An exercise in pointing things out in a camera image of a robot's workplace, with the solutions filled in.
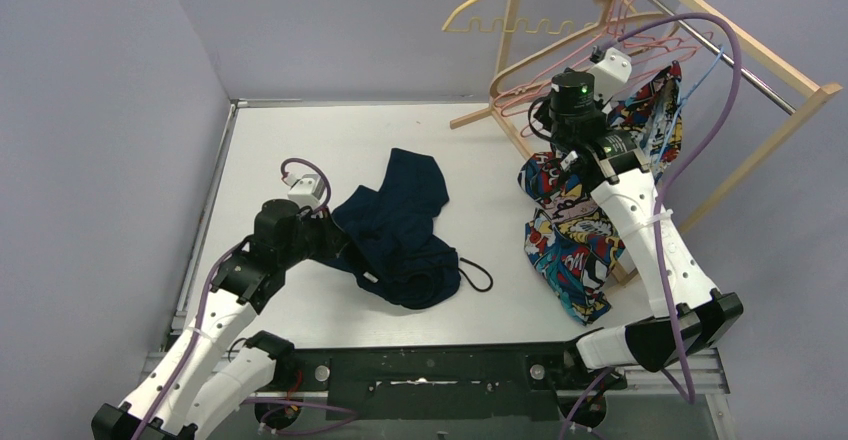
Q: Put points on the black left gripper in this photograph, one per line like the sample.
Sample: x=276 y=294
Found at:
x=326 y=236

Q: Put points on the navy blue shorts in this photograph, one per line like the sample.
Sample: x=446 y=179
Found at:
x=392 y=250

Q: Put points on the pink wire hanger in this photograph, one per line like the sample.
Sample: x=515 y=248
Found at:
x=616 y=16

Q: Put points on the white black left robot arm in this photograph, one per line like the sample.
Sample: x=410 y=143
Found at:
x=188 y=394

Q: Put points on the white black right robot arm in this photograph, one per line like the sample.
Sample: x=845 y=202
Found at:
x=689 y=312

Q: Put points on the colourful comic print shorts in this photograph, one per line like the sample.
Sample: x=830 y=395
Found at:
x=570 y=241

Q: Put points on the yellow plastic hanger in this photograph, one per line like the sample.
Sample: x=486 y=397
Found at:
x=509 y=22

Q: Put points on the beige wooden hanger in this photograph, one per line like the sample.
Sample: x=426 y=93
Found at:
x=505 y=45

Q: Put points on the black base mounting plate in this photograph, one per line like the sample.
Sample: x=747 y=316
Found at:
x=538 y=381

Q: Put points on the wooden clothes rack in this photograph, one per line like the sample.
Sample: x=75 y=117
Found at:
x=816 y=96

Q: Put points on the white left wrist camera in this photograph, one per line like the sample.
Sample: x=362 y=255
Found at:
x=309 y=190

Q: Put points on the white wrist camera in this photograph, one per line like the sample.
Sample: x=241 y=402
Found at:
x=611 y=69
x=309 y=190

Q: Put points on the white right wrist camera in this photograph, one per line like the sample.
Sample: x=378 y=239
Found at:
x=611 y=69

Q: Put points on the blue wire hanger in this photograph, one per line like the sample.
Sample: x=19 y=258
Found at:
x=696 y=82

